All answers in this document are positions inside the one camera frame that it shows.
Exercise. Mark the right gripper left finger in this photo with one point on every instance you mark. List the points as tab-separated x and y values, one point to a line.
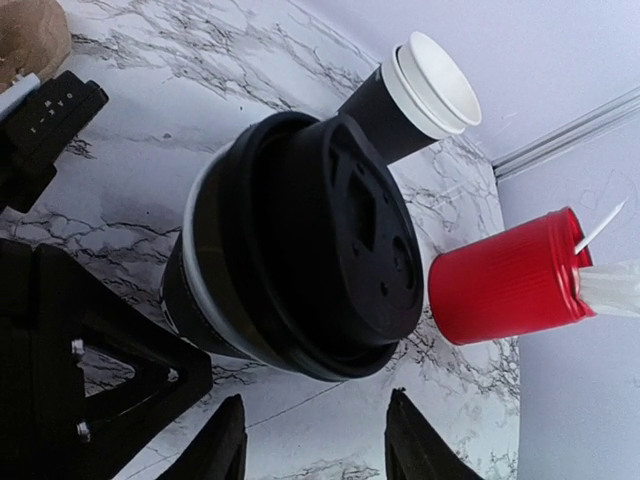
219	450

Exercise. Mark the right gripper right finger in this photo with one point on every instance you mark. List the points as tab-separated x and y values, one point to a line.
414	449

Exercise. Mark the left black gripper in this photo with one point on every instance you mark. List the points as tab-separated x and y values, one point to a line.
50	429

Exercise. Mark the black paper coffee cup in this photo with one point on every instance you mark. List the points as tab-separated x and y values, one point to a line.
199	297

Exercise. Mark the black plastic cup lid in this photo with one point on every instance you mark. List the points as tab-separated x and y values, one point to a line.
320	245

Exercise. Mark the red cylindrical holder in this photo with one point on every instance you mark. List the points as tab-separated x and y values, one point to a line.
520	281

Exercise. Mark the white straw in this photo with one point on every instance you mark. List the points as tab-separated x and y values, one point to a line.
584	243

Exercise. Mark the cardboard cup carrier tray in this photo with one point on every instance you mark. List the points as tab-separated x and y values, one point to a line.
35	39

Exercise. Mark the stack of paper cups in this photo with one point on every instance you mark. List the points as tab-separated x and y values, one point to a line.
416	97

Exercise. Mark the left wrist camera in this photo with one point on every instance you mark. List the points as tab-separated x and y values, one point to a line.
38	121

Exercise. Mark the right aluminium frame post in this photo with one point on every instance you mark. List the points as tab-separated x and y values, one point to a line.
588	127

